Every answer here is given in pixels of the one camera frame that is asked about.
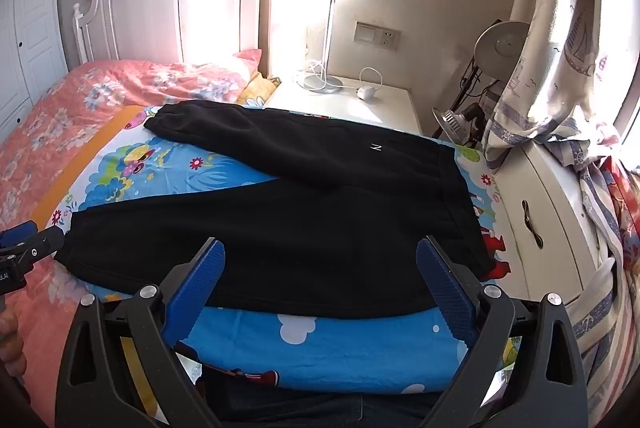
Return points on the white pole table lamp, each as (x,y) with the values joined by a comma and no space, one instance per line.
(320,83)

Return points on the white nightstand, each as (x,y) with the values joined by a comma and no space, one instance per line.
(385,110)

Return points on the pink floral duvet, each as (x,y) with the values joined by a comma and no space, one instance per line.
(40,147)

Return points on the white drawer cabinet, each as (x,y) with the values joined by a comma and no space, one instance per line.
(545,188)

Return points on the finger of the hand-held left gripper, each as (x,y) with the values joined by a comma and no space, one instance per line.
(47,242)

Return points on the grey round desk lamp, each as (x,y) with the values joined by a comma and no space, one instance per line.
(500,45)

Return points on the white wooden headboard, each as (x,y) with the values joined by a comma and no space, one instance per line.
(145,7)

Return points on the black sock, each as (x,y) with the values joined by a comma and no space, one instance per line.
(300,233)

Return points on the white wardrobe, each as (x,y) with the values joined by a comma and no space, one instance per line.
(30,32)

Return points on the yellow cartoon pillow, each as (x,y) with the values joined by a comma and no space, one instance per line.
(257,88)

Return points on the blue cartoon printed bed sheet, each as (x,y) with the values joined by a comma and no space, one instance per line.
(325,348)

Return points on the striped patterned cloth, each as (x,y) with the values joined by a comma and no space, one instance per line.
(607,333)

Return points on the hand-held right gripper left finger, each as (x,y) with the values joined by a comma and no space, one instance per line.
(200,288)

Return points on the pink pillow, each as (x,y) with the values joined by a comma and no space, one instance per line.
(249,60)

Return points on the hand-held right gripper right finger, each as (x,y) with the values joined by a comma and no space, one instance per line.
(442,288)

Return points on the white printed curtain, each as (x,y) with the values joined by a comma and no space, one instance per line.
(550,32)

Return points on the wall socket panel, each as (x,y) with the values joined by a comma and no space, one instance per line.
(376,36)

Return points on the person's left hand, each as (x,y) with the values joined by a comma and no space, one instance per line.
(11,348)

